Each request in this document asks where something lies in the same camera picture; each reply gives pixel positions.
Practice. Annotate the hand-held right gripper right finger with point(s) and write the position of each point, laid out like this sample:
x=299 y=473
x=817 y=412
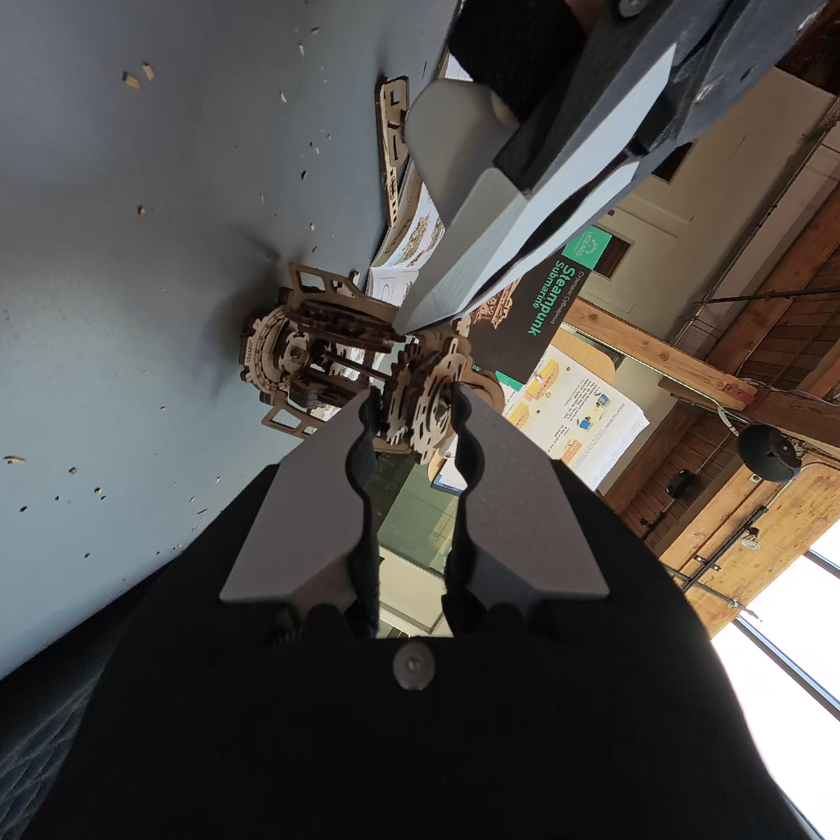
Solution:
x=525 y=525

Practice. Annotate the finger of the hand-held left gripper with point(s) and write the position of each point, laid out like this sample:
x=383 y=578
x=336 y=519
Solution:
x=472 y=249
x=564 y=226

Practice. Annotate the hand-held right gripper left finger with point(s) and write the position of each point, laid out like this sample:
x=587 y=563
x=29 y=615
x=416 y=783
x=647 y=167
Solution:
x=295 y=525

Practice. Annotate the round wooden gear module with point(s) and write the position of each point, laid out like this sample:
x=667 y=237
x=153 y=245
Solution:
x=420 y=387

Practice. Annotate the large wooden gear model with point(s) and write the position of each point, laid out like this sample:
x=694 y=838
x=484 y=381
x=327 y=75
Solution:
x=275 y=354

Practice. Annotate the grey desk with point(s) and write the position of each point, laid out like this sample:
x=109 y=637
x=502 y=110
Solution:
x=131 y=262

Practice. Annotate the instruction booklet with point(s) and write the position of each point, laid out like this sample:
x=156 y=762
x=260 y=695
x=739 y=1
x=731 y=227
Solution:
x=420 y=229

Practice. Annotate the black puzzle box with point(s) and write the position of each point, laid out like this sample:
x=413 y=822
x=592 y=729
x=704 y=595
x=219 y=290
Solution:
x=525 y=315

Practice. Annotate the wooden board with instruction sheet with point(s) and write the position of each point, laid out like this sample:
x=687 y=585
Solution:
x=590 y=420

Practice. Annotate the long wooden strip piece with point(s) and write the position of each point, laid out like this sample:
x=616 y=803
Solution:
x=392 y=131

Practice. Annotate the black ceiling spotlight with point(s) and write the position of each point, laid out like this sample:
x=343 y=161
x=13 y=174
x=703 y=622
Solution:
x=768 y=453

